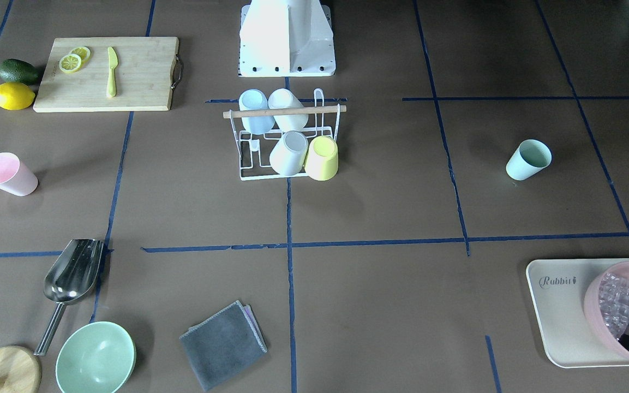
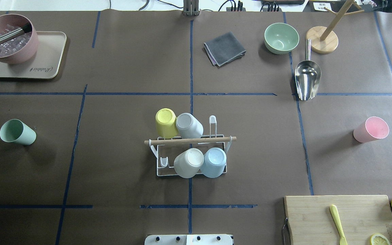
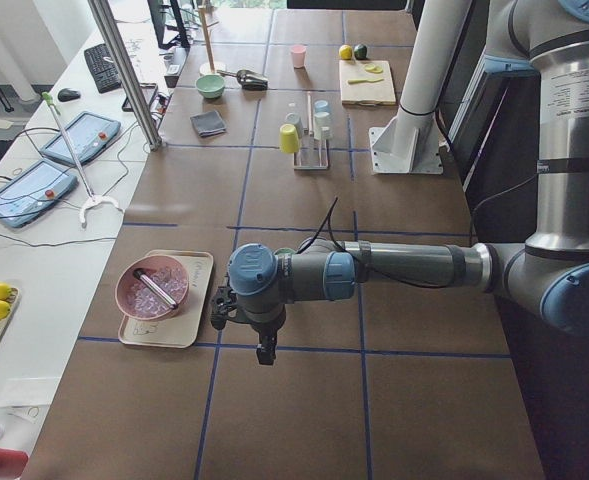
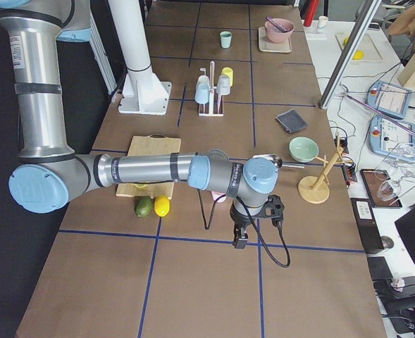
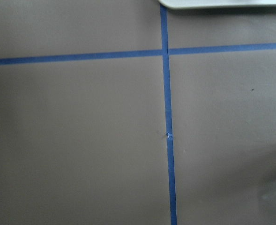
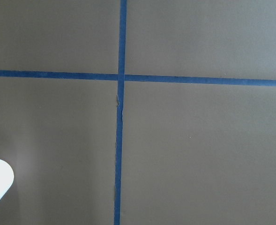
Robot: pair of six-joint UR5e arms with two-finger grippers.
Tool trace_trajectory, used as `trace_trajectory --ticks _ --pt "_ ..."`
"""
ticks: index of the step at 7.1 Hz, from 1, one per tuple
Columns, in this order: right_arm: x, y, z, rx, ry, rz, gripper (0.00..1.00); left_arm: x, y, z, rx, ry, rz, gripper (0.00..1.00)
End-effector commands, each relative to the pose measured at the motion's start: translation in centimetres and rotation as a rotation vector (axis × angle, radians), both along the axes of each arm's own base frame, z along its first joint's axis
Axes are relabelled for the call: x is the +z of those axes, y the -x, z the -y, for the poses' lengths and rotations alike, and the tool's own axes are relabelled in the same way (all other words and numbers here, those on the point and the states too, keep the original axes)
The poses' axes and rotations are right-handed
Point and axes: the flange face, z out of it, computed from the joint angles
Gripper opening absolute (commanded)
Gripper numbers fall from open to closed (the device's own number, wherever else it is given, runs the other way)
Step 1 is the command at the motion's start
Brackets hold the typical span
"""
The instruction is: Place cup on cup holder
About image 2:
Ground pink bowl with ice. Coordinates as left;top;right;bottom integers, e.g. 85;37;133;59
0;14;39;64

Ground green plastic cup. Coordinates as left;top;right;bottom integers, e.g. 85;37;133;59
0;119;37;146

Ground metal tongs in bowl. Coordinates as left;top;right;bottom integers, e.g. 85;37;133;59
0;23;33;45

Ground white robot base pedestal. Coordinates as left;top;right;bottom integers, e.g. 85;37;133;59
144;234;234;245

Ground pink plastic cup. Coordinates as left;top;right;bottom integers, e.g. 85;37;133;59
353;116;390;143

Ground white plastic cup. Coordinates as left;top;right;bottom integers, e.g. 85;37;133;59
174;148;205;179

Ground bamboo cutting board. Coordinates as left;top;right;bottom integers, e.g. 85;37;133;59
284;195;392;245

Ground light blue plastic cup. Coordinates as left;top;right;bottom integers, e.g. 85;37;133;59
200;147;227;178

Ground metal ice scoop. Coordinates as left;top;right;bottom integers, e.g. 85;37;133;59
295;39;322;101

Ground green ceramic bowl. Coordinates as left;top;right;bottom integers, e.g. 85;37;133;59
264;23;300;54

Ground lemon slice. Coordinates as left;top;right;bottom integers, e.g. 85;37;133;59
370;233;391;245

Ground white wire cup rack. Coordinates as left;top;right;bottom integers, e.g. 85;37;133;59
144;116;236;177

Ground aluminium frame post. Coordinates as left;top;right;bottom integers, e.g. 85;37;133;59
182;0;200;16

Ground yellow plastic cup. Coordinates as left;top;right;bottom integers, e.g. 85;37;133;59
155;108;179;138

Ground grey plastic cup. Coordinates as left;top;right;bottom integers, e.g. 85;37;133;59
175;113;203;138

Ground grey folded cloth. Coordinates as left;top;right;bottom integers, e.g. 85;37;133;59
204;32;246;67

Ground beige serving tray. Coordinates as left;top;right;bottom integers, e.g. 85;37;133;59
0;31;67;79

